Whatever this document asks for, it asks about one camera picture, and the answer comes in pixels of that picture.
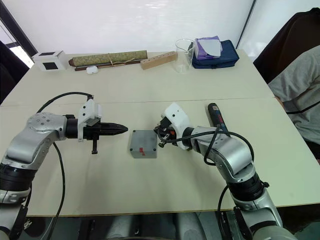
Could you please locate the white box with black squares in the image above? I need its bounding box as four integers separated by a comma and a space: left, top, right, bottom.
31, 49, 68, 73

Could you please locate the dark wooden scroll stand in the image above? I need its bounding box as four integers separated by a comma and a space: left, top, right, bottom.
74, 59, 142, 72

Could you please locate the grey plastic box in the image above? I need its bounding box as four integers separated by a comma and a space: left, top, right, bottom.
129, 147, 158, 160

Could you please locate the green gold rolled scroll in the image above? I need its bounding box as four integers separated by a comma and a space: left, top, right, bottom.
68, 50, 149, 69

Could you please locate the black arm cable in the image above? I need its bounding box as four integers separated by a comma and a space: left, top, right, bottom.
159, 124, 255, 240
35, 91, 95, 240

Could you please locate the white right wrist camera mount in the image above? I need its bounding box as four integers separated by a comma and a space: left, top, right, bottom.
160, 102, 194, 151

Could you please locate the navy blue pouch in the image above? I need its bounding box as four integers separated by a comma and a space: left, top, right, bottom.
191, 39, 240, 70

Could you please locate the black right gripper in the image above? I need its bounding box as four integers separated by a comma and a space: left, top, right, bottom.
152, 117, 176, 149

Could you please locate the black slanted frame bar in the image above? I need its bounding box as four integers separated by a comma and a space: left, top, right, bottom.
0, 0, 39, 59

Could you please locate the wooden block with holes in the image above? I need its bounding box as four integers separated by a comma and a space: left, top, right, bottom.
139, 50, 179, 71

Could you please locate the person in grey shirt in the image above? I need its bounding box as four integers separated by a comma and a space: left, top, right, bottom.
267, 45, 320, 161

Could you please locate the black thin frame bar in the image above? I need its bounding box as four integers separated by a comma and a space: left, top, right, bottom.
235, 0, 259, 50

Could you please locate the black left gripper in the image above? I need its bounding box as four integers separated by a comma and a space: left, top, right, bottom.
83, 117, 129, 155

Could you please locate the grey box lid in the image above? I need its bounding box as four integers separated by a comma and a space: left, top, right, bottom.
128, 129, 158, 154

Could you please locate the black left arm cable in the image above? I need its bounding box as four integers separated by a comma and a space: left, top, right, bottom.
35, 91, 95, 240

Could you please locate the clear glass beaker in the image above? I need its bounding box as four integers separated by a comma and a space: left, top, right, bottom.
174, 38, 196, 75

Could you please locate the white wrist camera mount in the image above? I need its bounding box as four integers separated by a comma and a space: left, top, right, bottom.
160, 102, 194, 151
77, 99, 104, 143

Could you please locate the purple tissue pack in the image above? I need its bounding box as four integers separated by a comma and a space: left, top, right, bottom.
194, 35, 223, 60

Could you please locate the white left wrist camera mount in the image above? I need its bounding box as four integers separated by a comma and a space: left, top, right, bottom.
77, 99, 104, 143

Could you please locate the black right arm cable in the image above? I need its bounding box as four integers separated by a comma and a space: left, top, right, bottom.
159, 124, 255, 240

